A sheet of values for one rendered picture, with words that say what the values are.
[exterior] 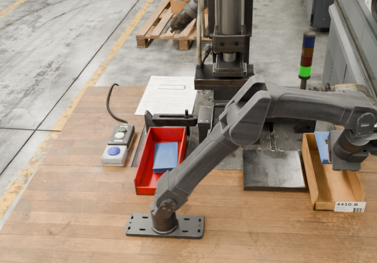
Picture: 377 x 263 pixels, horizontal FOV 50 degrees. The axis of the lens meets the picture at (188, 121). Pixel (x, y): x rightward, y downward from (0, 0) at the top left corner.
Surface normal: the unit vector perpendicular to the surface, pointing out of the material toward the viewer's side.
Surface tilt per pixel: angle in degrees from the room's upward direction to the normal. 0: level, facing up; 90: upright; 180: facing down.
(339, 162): 31
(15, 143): 0
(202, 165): 88
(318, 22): 90
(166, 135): 90
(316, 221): 0
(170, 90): 0
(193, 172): 88
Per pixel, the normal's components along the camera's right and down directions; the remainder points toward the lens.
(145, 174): -0.06, -0.82
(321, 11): -0.16, 0.58
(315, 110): 0.05, 0.53
